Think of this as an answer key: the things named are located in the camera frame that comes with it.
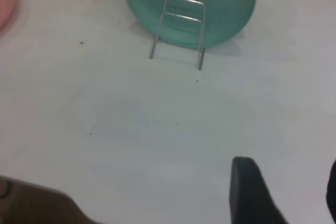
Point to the pink round plate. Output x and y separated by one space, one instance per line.
5 1

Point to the green round plate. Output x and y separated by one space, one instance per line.
223 6

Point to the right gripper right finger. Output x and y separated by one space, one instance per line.
332 190

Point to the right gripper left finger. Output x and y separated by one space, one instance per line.
246 197

